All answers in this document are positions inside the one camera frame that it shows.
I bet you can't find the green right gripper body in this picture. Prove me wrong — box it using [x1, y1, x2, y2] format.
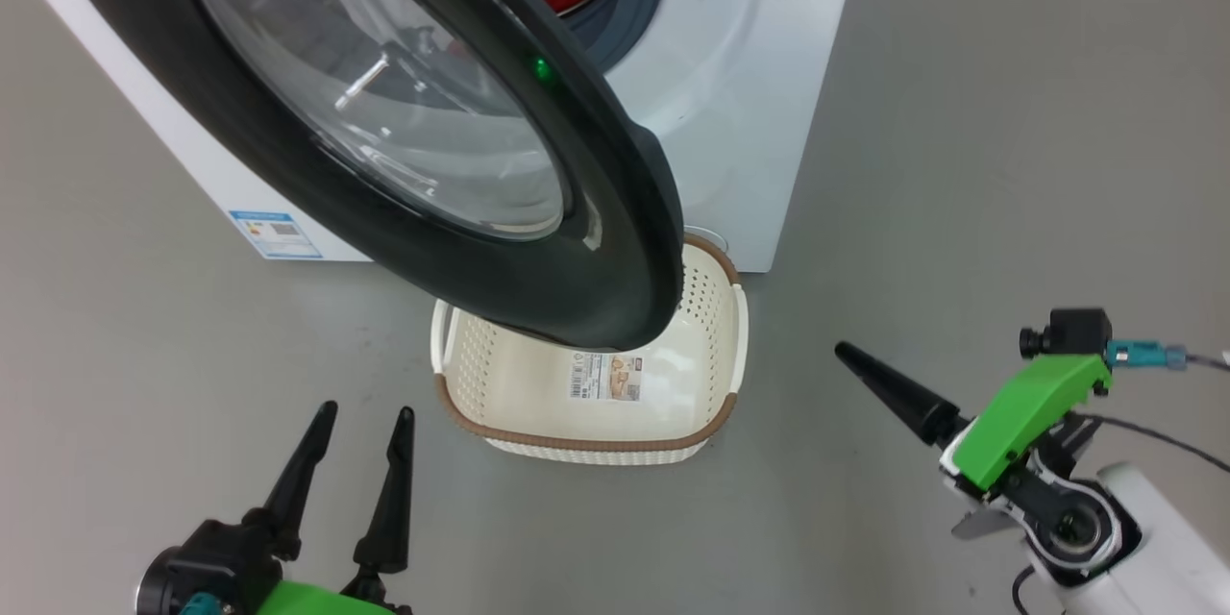
[940, 354, 1113, 503]

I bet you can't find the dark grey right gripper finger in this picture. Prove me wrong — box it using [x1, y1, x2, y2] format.
[834, 341, 965, 448]

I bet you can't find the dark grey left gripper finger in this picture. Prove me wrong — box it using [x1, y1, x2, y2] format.
[242, 401, 339, 561]
[353, 406, 416, 574]

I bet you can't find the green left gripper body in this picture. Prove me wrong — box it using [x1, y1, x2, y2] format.
[252, 579, 414, 615]

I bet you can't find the dark round washing machine door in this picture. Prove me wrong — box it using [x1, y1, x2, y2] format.
[38, 0, 685, 354]

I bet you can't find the cream perforated laundry basket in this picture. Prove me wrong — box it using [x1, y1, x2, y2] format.
[430, 231, 749, 465]

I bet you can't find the basket product label sticker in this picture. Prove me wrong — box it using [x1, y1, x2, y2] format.
[569, 352, 643, 402]

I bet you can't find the white washing machine body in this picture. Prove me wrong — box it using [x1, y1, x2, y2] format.
[0, 0, 868, 275]

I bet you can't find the blue energy label sticker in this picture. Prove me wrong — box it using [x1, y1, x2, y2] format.
[229, 209, 323, 260]

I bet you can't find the thin black cable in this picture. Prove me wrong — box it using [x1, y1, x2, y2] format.
[1067, 413, 1230, 477]
[1009, 565, 1044, 615]

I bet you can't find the teal right camera connector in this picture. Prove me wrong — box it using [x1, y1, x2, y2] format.
[1105, 339, 1188, 371]

